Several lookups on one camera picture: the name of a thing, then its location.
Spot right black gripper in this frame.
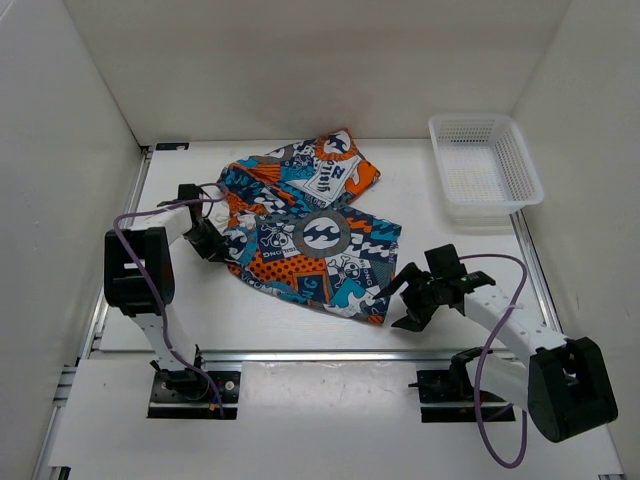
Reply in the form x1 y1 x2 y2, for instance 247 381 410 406
373 262 444 332

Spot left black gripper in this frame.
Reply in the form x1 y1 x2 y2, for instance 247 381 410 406
183 217 229 263

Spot colourful patterned shorts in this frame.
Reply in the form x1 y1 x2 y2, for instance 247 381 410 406
218 129 402 325

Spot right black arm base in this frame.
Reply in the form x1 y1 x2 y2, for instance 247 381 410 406
408 370 515 424

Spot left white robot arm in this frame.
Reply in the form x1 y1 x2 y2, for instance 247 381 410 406
104 183 230 405

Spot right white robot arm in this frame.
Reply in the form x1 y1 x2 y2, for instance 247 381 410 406
379 244 618 443

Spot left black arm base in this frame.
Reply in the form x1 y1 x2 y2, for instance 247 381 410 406
147 370 241 420

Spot white plastic basket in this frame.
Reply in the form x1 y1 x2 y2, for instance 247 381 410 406
428 113 544 220

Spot left aluminium rail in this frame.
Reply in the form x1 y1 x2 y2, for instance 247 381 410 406
31 145 155 479

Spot right aluminium rail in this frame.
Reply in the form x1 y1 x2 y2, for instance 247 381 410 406
512 212 626 476

